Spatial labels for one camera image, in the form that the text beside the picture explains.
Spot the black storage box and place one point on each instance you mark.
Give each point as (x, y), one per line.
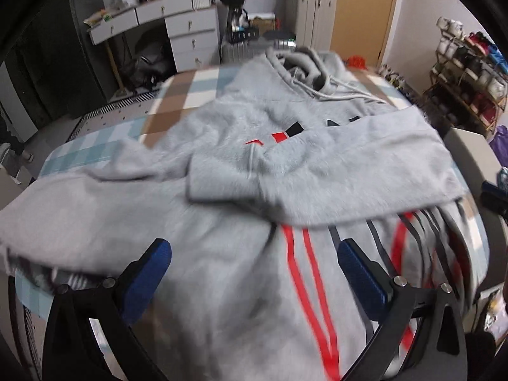
(240, 31)

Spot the open cardboard box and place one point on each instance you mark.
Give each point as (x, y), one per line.
(262, 20)

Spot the wooden door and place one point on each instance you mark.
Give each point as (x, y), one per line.
(361, 16)

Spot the cream suitcase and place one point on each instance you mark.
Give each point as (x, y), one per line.
(313, 16)

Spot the pile of shoes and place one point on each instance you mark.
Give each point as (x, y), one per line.
(393, 77)

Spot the grey hoodie with red stripes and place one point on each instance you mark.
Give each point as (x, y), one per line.
(238, 190)

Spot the black duffel bag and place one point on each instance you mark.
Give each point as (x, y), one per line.
(145, 59)

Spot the silver suitcase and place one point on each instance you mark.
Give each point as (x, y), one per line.
(246, 51)

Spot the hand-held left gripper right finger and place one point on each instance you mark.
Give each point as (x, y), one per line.
(363, 278)

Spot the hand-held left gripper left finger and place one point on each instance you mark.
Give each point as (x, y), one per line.
(147, 281)

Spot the purple plastic bag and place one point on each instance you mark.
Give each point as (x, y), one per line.
(500, 147)

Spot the white desk with drawers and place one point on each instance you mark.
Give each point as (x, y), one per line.
(190, 26)

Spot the dark glass cabinet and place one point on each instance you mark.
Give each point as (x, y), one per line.
(39, 79)

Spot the red plastic bag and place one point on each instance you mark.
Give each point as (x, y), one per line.
(354, 61)

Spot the shoe rack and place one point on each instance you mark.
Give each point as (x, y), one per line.
(468, 83)

